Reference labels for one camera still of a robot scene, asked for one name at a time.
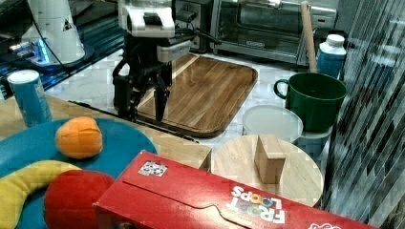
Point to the wooden cutting board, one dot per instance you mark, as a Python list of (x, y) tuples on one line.
[(205, 95)]

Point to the round wooden lid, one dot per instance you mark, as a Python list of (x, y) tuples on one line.
[(272, 164)]

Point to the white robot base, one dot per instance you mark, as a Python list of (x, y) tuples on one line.
[(53, 38)]

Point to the blue cylindrical can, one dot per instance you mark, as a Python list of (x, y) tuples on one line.
[(30, 97)]

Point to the blue plate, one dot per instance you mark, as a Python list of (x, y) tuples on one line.
[(121, 143)]

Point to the yellow plush banana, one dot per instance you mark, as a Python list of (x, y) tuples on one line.
[(17, 186)]

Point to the green pot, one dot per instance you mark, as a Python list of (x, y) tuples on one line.
[(316, 98)]

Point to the red Froot Loops box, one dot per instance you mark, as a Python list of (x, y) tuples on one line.
[(158, 193)]

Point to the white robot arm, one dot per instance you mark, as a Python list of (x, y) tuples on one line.
[(155, 19)]

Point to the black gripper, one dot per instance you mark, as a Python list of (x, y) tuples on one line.
[(137, 72)]

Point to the wooden rolling pin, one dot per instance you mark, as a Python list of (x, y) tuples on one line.
[(308, 33)]

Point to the silver toaster oven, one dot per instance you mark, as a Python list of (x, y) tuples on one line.
[(270, 29)]

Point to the orange plush fruit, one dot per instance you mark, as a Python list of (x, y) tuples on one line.
[(79, 138)]

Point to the blue bottle white cap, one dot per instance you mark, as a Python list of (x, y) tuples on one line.
[(331, 55)]

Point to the red plush apple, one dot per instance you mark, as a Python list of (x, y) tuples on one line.
[(69, 199)]

